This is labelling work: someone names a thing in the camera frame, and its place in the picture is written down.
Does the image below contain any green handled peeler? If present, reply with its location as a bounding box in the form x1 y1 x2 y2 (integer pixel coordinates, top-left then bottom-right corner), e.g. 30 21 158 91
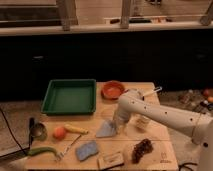
28 147 57 156

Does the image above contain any wooden block brush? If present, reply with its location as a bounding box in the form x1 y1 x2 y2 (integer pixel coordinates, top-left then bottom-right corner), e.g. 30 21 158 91
98 152 124 170

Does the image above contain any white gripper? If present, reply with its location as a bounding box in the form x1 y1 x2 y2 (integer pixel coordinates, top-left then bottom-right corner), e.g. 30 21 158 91
113 108 131 134

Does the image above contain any green plastic tray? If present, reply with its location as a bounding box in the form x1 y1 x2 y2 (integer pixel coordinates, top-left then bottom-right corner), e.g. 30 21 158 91
41 79 96 116

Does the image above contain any light blue towel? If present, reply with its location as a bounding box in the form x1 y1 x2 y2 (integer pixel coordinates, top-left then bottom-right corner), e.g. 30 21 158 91
96 120 116 138

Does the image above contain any orange fruit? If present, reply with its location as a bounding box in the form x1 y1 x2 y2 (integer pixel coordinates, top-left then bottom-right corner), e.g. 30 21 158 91
53 126 66 140

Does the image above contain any black cable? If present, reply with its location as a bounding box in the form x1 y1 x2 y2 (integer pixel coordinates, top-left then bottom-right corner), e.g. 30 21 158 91
0 108 30 160

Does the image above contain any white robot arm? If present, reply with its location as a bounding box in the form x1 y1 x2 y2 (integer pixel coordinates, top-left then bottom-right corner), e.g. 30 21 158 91
113 89 213 171

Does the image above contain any orange bowl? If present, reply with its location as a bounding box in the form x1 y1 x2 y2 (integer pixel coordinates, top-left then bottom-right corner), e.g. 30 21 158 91
101 80 125 100

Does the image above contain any yellow banana toy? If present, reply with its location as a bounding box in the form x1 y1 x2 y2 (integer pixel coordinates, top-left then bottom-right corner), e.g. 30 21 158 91
64 124 89 135

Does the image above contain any white plastic cup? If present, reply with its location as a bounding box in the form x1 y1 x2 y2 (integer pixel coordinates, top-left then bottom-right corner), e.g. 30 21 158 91
135 115 150 131

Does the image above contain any metal fork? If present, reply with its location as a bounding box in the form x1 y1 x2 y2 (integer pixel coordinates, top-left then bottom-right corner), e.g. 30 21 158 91
56 135 82 162

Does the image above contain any brown pine cone object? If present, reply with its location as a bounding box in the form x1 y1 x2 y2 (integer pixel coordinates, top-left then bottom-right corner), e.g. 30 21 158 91
132 139 153 164

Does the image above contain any blue sponge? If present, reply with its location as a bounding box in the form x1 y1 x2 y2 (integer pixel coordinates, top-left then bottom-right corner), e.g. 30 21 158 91
75 141 99 161

